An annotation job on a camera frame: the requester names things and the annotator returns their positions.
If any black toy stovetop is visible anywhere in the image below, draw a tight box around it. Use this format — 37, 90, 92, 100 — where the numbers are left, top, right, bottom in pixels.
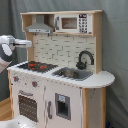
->
17, 60, 60, 74

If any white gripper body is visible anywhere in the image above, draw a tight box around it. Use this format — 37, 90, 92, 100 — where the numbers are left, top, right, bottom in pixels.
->
13, 39, 32, 48

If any red stove knob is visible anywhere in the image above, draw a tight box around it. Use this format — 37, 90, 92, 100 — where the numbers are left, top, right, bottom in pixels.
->
32, 81, 38, 87
13, 76, 19, 82

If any white oven door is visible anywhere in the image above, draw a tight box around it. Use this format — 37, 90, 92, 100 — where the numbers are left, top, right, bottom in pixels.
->
18, 90, 38, 123

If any right red stove knob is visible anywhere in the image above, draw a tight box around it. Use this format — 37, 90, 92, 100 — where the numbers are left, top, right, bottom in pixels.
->
32, 81, 38, 87

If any left red stove knob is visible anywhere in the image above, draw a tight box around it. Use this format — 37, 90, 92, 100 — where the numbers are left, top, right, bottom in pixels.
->
13, 76, 19, 82

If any grey range hood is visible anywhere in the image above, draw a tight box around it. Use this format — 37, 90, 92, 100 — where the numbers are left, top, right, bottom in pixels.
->
25, 15, 54, 34

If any grey toy sink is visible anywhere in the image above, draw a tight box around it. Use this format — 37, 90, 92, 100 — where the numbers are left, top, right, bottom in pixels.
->
52, 67, 92, 81

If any black toy faucet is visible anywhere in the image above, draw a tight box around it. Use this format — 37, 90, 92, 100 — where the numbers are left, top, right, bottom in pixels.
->
76, 50, 94, 70

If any wooden toy kitchen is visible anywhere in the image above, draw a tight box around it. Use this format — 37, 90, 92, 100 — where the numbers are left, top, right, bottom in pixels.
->
8, 10, 115, 128

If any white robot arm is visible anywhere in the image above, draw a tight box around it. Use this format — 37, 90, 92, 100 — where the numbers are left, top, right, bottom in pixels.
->
0, 35, 32, 73

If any white cabinet door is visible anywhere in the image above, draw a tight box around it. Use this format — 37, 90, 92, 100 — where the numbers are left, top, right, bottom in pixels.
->
46, 83, 81, 128

